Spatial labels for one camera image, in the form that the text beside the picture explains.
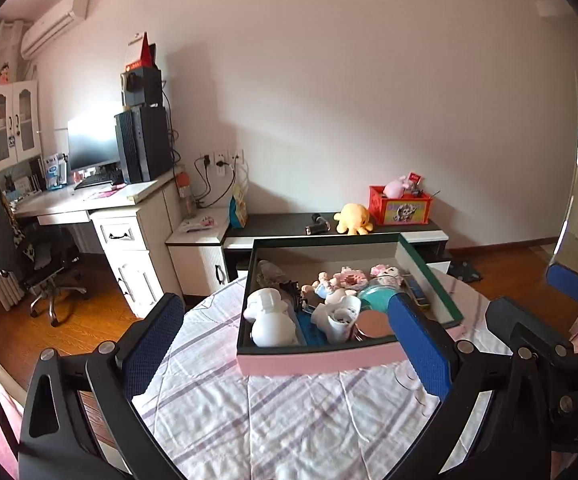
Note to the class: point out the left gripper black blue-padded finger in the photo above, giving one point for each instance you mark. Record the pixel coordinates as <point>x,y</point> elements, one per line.
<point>456,372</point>
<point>56,439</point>

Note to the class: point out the rose gold round tin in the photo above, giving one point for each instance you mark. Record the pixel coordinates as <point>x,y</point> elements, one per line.
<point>372,324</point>

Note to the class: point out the white cup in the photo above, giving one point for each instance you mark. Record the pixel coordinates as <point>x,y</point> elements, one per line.
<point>337,318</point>

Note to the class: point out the striped white tablecloth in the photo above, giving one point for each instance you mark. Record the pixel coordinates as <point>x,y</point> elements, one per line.
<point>215,423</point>

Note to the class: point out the black low cabinet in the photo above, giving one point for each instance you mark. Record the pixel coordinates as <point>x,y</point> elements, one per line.
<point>429,239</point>

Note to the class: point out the black office chair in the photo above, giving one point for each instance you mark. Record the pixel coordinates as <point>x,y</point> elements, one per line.
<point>35,256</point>

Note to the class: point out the pink green storage box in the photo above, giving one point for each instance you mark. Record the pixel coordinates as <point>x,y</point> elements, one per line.
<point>301,259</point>

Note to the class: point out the red toy box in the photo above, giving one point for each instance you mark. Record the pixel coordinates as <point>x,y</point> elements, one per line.
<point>408,210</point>

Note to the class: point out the yellow octopus plush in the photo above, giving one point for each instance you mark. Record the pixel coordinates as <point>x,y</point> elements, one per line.
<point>353,219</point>

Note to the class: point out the pink plush toy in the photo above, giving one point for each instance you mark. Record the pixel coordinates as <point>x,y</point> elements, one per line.
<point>397,188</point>

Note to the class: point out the white computer desk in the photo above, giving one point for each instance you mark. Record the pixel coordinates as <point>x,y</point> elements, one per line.
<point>132,226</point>

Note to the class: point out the white small side cabinet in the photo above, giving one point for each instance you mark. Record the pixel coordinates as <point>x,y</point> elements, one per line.
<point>196,250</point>

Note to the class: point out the colourful snack bag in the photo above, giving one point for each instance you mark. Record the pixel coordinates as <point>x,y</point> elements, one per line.
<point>238,214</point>

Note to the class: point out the computer monitor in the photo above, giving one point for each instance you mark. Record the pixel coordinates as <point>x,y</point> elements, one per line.
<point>91,142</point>

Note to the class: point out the black computer tower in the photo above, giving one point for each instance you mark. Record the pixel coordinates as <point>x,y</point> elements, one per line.
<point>144,146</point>

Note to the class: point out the white glass-door cabinet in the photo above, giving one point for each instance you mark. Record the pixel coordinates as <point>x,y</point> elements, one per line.
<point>19,123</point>

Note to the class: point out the black box on tower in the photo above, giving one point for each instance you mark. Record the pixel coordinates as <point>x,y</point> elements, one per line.
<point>142,86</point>

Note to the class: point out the wall air conditioner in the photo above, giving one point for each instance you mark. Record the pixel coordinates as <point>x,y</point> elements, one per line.
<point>58,20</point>

